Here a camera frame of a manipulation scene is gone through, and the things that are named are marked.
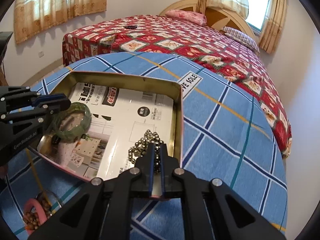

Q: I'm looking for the brown wooden bead bracelet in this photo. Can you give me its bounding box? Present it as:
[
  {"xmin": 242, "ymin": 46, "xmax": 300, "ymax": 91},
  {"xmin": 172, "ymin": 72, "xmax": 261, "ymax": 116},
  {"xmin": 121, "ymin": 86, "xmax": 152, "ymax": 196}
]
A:
[{"xmin": 22, "ymin": 199, "xmax": 53, "ymax": 230}]

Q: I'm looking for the beige curtain left window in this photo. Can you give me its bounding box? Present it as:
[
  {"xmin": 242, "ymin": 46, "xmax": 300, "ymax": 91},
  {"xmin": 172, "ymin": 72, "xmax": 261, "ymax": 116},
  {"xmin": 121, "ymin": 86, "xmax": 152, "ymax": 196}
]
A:
[{"xmin": 14, "ymin": 0, "xmax": 107, "ymax": 44}]

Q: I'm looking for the purple plaid pillow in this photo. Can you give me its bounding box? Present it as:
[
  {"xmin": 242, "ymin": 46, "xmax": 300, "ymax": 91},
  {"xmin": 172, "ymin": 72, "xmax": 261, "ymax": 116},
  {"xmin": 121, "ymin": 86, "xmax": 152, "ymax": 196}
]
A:
[{"xmin": 222, "ymin": 27, "xmax": 260, "ymax": 54}]

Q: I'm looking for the pink floral pillow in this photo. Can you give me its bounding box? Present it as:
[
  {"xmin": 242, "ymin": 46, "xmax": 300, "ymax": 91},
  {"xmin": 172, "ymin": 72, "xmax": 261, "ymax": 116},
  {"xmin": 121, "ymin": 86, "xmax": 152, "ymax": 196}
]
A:
[{"xmin": 165, "ymin": 10, "xmax": 207, "ymax": 26}]

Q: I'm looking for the window with white frame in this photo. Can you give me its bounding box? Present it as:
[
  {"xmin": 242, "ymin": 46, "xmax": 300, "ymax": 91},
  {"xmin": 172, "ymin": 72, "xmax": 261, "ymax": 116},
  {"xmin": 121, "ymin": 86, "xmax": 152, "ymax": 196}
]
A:
[{"xmin": 246, "ymin": 0, "xmax": 270, "ymax": 35}]

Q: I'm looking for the beige curtain right side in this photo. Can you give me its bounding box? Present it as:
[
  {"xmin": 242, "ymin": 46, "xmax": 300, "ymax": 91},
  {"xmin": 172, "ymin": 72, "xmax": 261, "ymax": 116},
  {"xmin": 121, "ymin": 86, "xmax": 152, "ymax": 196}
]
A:
[{"xmin": 259, "ymin": 0, "xmax": 287, "ymax": 54}]

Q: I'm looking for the green jade bangle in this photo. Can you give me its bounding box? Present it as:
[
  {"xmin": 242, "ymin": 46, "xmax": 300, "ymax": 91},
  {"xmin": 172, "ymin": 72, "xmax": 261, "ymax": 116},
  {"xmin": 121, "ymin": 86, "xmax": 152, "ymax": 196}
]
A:
[{"xmin": 52, "ymin": 102, "xmax": 92, "ymax": 141}]

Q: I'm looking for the metallic ball bead chain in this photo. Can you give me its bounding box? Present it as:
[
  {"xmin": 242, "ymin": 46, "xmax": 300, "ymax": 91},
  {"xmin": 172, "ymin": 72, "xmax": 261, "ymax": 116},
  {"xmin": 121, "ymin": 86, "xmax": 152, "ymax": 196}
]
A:
[{"xmin": 128, "ymin": 129, "xmax": 164, "ymax": 174}]

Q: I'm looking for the thin silver bangle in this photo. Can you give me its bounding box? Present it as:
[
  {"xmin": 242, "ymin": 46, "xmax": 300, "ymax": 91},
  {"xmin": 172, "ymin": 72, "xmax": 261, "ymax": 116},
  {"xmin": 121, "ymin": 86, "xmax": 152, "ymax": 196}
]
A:
[{"xmin": 36, "ymin": 190, "xmax": 62, "ymax": 211}]

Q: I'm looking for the blue plaid tablecloth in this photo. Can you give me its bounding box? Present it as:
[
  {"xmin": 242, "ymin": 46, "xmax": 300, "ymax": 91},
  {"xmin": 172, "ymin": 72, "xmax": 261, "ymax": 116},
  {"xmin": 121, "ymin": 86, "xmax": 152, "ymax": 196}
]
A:
[{"xmin": 1, "ymin": 52, "xmax": 287, "ymax": 239}]

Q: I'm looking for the cream wooden headboard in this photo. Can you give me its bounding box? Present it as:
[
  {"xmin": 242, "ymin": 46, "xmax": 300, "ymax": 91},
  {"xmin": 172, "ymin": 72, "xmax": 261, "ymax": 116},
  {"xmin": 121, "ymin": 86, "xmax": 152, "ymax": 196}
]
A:
[{"xmin": 159, "ymin": 0, "xmax": 258, "ymax": 43}]

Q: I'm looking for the black ring object on bed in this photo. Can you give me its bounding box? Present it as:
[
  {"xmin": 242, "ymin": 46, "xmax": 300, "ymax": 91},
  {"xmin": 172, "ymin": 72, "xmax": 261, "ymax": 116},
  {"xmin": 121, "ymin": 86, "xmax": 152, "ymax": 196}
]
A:
[{"xmin": 125, "ymin": 25, "xmax": 137, "ymax": 29}]

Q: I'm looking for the red patterned bedspread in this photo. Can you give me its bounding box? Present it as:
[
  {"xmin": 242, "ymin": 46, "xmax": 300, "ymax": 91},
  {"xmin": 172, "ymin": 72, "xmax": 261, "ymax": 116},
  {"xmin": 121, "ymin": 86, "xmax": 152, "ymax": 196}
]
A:
[{"xmin": 62, "ymin": 15, "xmax": 292, "ymax": 158}]

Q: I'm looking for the printed paper sheet in tin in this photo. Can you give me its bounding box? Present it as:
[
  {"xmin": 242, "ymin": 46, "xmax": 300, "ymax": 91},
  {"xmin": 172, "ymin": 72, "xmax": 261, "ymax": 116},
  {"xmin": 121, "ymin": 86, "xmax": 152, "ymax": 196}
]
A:
[{"xmin": 60, "ymin": 81, "xmax": 175, "ymax": 181}]

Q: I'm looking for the pink bangle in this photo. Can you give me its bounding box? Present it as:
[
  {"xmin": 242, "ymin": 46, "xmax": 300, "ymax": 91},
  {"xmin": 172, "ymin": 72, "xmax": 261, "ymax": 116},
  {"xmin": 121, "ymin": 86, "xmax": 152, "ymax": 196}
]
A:
[{"xmin": 23, "ymin": 198, "xmax": 52, "ymax": 234}]

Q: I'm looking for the pink metal tin box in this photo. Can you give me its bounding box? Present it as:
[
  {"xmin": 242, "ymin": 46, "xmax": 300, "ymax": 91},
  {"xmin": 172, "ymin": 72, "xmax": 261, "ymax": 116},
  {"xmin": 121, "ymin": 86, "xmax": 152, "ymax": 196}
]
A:
[{"xmin": 30, "ymin": 71, "xmax": 183, "ymax": 181}]

